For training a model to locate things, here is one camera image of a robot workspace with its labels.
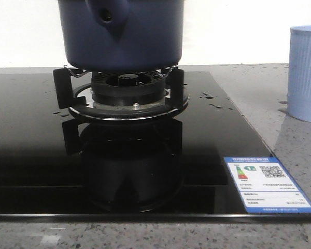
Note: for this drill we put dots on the dark blue saucepan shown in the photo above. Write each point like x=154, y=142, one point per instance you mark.
x=122, y=35

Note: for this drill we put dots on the black gas burner head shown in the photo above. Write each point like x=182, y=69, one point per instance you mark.
x=127, y=89

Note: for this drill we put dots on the black glass gas stove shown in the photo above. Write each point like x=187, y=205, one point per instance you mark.
x=55, y=167

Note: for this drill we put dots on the light blue ribbed cup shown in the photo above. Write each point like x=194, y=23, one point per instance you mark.
x=299, y=78

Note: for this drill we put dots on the blue energy label sticker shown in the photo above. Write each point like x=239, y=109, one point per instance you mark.
x=265, y=186

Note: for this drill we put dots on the black pot support grate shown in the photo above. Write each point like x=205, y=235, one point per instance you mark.
x=81, y=105

